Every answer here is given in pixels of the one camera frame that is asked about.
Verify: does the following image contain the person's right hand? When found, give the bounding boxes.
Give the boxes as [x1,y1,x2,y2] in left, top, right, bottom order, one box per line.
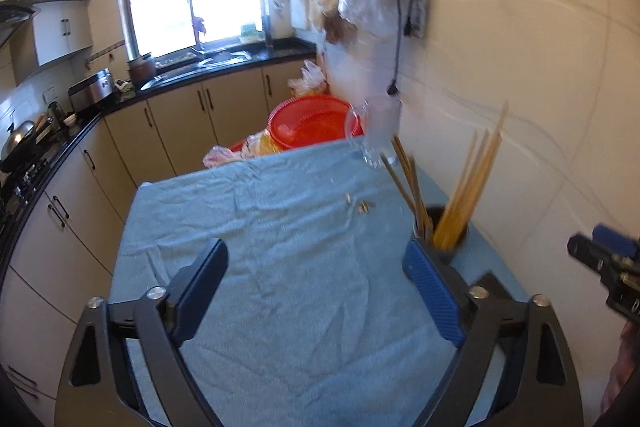
[600,324,640,413]

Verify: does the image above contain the yellow food plastic bag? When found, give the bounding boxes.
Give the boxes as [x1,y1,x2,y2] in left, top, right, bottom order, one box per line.
[240,132,281,158]

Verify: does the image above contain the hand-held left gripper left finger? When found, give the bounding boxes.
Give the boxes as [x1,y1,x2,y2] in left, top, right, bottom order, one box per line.
[54,237,230,427]

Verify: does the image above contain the red plastic basin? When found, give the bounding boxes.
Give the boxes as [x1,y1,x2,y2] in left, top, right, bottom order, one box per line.
[267,96,365,152]

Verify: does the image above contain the steel kitchen sink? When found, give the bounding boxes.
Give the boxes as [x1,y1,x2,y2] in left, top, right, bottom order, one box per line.
[142,49,253,88]

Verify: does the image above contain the white cutting board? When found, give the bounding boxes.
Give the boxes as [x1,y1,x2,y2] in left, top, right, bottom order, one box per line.
[290,0,313,28]

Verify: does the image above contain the dark cooking pot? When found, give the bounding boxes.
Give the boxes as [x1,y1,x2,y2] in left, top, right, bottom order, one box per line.
[127,53,156,82]

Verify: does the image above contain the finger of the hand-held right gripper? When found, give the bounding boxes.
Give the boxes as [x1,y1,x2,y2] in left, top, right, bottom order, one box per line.
[592,223,640,258]
[567,233,623,288]

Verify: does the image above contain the clear glass pitcher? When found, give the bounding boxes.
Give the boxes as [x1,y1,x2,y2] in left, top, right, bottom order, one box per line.
[345,99,403,168]

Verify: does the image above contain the dark grey chopstick holder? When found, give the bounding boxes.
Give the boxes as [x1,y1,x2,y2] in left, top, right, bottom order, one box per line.
[411,206,471,265]

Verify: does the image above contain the bunch of wooden chopsticks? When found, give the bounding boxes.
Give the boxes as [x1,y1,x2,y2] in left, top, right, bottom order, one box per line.
[380,102,510,253]

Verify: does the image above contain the pinkish plastic bag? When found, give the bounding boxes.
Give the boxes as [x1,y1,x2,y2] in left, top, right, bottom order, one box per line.
[202,146,246,168]

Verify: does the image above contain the black gas stove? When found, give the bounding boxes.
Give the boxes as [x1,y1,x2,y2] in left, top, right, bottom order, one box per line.
[0,157,51,228]

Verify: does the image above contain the orange filled plastic bag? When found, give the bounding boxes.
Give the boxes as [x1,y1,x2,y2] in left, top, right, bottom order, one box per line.
[287,61,328,96]

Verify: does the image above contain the black wok with steel lid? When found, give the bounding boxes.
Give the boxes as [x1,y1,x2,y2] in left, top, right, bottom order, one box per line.
[0,119,51,172]

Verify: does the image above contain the beige kitchen base cabinets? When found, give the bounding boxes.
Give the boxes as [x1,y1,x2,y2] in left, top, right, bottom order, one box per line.
[0,57,321,413]

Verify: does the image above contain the blue-grey tablecloth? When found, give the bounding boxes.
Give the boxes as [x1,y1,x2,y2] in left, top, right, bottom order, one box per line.
[107,138,531,427]

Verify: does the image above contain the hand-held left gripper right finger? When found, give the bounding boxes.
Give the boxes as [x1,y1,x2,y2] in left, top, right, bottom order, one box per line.
[402,238,585,427]

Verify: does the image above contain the range hood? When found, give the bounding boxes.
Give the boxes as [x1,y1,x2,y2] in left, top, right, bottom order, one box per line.
[0,4,41,50]

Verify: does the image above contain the silver black rice cooker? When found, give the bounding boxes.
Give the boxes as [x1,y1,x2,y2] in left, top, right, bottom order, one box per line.
[68,68,115,105]

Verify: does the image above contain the black power cable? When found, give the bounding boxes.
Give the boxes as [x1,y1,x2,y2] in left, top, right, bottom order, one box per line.
[385,0,431,96]

